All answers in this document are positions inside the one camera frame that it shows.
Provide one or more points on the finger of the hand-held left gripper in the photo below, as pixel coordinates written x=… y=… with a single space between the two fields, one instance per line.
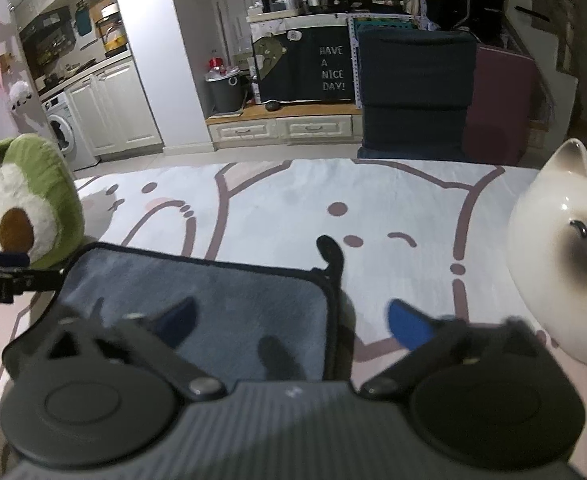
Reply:
x=3 y=258

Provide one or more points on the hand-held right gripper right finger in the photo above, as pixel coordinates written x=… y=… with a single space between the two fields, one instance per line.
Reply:
x=407 y=326

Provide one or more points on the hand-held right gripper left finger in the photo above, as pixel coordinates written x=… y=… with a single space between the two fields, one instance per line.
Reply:
x=177 y=321

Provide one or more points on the blue-grey towel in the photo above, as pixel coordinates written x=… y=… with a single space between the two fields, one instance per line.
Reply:
x=253 y=305

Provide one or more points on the avocado plush toy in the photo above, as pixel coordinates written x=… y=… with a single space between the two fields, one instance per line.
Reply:
x=28 y=195

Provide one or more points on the white washing machine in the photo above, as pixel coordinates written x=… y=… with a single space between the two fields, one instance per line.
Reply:
x=66 y=127

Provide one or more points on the cat print blanket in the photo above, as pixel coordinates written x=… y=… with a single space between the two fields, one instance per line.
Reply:
x=273 y=210

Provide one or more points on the white plush toy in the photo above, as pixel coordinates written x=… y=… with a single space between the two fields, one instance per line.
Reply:
x=21 y=95

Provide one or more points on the white cat-shaped ceramic vase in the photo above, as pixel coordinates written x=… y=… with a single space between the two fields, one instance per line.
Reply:
x=548 y=240

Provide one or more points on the white kitchen cabinet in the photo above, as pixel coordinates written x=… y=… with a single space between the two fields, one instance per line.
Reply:
x=116 y=105

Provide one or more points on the white drawer bench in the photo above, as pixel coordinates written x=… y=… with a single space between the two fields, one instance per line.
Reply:
x=283 y=127

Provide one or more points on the black oven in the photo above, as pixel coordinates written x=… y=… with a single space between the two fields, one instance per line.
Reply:
x=46 y=35

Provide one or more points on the grey trash bin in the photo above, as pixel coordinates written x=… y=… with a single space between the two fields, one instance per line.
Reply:
x=226 y=94

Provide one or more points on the small black round object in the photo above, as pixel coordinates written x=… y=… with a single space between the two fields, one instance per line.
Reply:
x=272 y=105

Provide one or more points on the maroon cushion panel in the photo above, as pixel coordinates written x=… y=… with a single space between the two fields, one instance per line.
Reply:
x=503 y=105

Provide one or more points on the dark blue folding chair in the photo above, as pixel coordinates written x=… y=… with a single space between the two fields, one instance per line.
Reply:
x=416 y=85

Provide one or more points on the yellow glass jar appliance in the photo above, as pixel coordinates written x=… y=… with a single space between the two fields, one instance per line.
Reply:
x=111 y=32

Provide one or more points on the red topped container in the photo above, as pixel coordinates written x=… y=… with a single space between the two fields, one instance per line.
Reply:
x=216 y=66

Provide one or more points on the black lettered cabinet cover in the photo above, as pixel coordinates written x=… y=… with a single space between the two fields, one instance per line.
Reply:
x=308 y=67

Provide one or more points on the white stair shelf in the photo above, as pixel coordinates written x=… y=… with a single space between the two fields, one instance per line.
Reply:
x=543 y=30

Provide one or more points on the white shelf rack with bottles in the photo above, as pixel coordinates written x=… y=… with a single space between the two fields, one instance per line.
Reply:
x=271 y=2

